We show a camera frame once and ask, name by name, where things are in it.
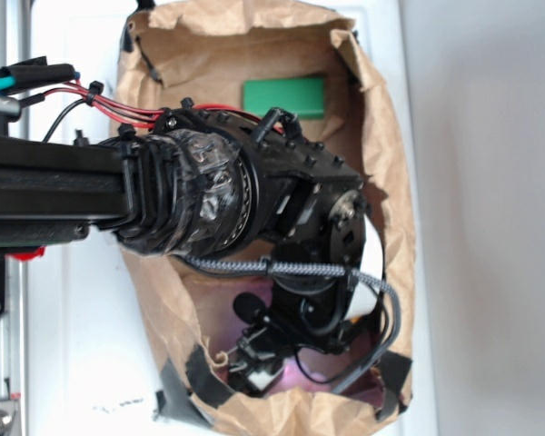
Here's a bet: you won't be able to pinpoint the red and black wires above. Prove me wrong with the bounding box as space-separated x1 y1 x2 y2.
40 79 285 142

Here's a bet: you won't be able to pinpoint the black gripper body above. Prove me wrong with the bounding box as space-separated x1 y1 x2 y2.
233 226 382 363

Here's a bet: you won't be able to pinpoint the green rectangular block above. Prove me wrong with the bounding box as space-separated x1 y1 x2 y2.
243 76 325 120

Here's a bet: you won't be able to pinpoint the aluminium frame rail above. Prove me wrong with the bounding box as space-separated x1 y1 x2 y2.
0 1 31 435

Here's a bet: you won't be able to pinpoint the grey braided cable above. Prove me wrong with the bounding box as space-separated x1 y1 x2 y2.
183 253 403 395

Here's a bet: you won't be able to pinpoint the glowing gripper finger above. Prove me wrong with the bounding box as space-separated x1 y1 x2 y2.
243 359 284 395

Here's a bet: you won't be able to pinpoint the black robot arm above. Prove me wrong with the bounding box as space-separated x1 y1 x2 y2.
0 106 369 395

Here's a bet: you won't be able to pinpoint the brown paper bag tray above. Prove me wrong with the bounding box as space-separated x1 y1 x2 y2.
114 1 416 435

